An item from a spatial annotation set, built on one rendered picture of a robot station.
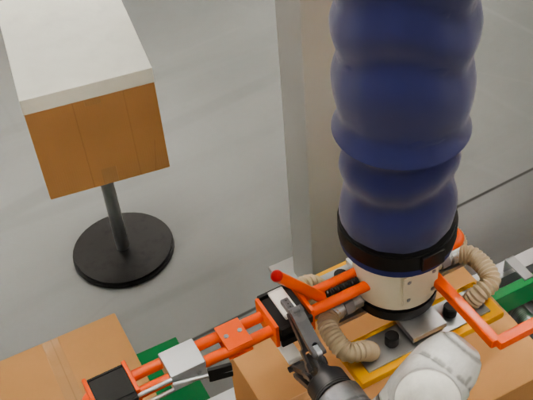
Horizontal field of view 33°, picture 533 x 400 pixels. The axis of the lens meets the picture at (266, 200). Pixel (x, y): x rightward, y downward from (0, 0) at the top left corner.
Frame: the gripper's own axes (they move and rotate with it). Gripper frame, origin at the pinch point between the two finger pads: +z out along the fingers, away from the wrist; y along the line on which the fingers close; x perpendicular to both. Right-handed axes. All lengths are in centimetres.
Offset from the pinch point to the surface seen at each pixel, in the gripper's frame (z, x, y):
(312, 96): 92, 60, 31
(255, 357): 15.0, 0.3, 29.8
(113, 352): 66, -22, 70
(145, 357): 101, -7, 125
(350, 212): -0.3, 15.8, -19.9
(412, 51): -10, 21, -58
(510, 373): -17, 45, 30
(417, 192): -10.0, 22.9, -28.9
